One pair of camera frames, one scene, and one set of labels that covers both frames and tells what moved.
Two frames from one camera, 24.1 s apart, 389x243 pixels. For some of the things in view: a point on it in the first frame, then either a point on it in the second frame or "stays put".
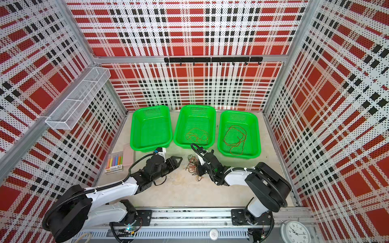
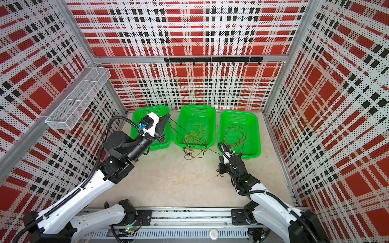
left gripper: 174,165 -> 162,121
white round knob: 214,234 stays put
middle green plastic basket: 195,124 stays put
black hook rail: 220,59 stays put
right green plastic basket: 238,134 stays put
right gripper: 199,168 -> 221,168
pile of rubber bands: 192,165 -> 186,140
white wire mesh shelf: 65,115 stays put
